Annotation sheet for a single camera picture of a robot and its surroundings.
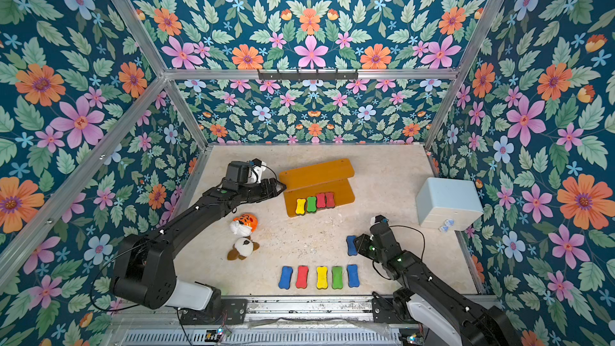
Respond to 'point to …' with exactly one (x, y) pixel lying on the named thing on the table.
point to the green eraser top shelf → (337, 277)
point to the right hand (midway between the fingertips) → (354, 240)
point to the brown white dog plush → (243, 248)
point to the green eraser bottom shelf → (311, 204)
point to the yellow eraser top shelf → (322, 277)
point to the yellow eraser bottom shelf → (300, 206)
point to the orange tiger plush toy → (249, 220)
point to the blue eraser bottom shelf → (351, 245)
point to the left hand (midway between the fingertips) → (282, 186)
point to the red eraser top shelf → (302, 277)
